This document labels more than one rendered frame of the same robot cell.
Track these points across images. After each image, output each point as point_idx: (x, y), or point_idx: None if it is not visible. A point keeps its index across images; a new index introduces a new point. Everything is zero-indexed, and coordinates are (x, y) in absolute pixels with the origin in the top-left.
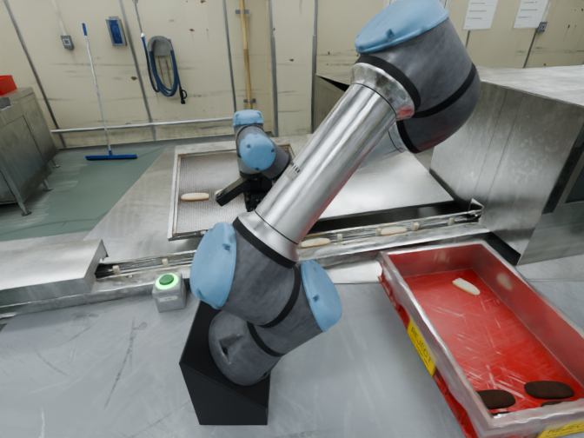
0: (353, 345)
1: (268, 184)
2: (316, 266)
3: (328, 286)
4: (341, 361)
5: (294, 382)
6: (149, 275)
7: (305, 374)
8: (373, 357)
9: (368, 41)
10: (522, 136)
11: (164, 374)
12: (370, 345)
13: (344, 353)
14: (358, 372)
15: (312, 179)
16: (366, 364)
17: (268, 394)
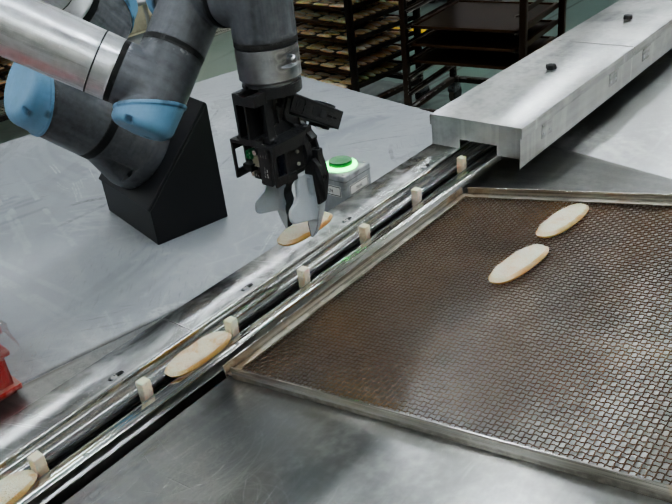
0: (40, 289)
1: (242, 124)
2: (32, 70)
3: (19, 87)
4: (52, 271)
5: (102, 236)
6: (404, 178)
7: (92, 244)
8: (6, 292)
9: None
10: None
11: (251, 182)
12: (13, 300)
13: (50, 278)
14: (24, 274)
15: None
16: (15, 283)
17: (119, 211)
